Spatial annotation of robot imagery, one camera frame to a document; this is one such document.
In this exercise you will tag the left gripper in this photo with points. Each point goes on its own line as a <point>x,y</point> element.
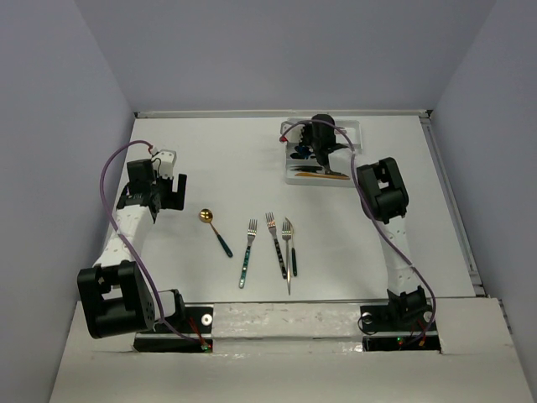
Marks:
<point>173,201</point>

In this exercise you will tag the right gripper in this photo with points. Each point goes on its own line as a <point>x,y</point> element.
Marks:
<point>307,127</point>

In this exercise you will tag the blue spoon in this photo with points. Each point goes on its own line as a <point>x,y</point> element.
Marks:
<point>303,150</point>

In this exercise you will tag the teal handled knife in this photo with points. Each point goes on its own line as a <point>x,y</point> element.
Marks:
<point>306,168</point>

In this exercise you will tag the gold orange knife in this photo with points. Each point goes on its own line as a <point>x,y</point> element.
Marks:
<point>323,176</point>

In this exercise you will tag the gold spoon teal handle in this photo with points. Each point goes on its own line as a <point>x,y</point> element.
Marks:
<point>206,216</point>

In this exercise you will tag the fork black patterned handle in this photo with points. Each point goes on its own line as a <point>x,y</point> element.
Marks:
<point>272,229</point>

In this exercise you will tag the fork teal patterned handle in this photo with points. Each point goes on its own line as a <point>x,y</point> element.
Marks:
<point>251,234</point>

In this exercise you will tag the silver fork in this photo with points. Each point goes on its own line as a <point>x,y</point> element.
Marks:
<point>286,236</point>

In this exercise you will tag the gold knife dark green handle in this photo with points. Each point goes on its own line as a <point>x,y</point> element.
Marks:
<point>293,252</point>

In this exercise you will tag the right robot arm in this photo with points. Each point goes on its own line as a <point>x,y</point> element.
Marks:
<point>384,200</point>

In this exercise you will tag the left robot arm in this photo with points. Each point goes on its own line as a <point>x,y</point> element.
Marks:
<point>115,297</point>

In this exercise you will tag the white cutlery tray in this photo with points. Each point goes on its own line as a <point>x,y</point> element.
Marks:
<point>342,165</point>

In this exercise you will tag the white front board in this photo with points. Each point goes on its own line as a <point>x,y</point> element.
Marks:
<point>302,353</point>

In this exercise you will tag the metal rear rail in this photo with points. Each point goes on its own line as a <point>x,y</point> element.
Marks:
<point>277,113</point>

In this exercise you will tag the metal rail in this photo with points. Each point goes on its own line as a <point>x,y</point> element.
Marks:
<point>277,113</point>
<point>460,230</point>

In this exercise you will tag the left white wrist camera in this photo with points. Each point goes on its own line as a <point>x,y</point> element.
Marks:
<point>164,163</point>

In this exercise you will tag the metal right rail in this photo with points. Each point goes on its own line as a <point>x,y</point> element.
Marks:
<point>460,230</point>

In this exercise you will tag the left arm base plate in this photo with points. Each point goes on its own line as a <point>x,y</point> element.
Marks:
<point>193,334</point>

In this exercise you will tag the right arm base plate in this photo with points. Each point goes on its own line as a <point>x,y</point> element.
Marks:
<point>382,334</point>

